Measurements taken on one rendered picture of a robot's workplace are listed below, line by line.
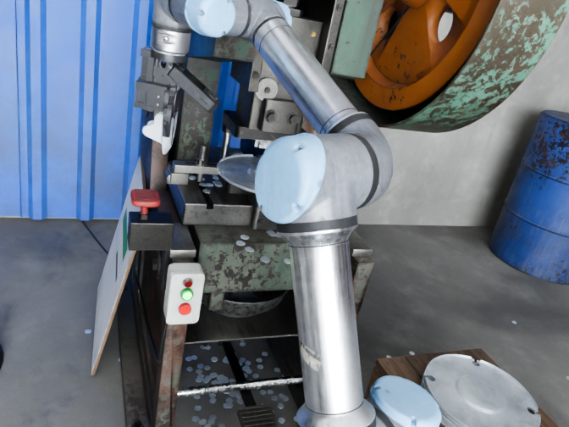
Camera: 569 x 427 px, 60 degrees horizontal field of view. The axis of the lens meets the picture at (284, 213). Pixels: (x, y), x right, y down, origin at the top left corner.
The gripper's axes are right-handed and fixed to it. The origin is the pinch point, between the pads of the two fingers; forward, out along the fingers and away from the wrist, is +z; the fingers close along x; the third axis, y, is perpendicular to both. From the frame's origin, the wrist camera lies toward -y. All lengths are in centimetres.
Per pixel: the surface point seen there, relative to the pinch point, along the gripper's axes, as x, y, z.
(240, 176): -14.9, -15.9, 9.1
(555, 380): -54, -157, 85
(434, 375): 1, -76, 47
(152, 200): 3.6, 1.4, 11.0
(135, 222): 4.9, 4.4, 16.6
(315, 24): -26.8, -26.3, -28.7
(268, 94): -21.9, -18.6, -11.0
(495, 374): -3, -95, 46
